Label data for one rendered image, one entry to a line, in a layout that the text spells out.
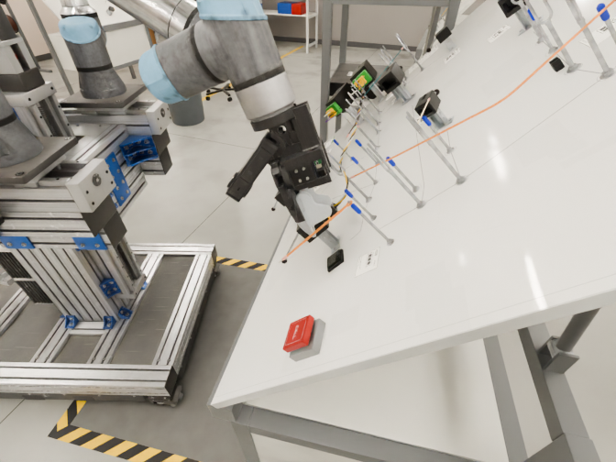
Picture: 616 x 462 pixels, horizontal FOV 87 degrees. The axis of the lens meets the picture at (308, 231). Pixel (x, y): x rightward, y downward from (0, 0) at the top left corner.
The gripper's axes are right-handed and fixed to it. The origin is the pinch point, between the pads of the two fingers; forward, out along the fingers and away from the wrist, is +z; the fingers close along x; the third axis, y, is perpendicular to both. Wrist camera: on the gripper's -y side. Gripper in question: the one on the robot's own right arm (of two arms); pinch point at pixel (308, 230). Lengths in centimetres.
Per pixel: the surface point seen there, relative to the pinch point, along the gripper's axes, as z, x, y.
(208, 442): 94, 21, -81
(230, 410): 27.5, -11.8, -26.1
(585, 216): -2.9, -18.7, 31.1
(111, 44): -122, 434, -259
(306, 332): 9.6, -13.5, -3.0
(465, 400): 50, -4, 19
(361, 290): 8.6, -8.1, 6.4
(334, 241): 9.3, 9.5, 1.9
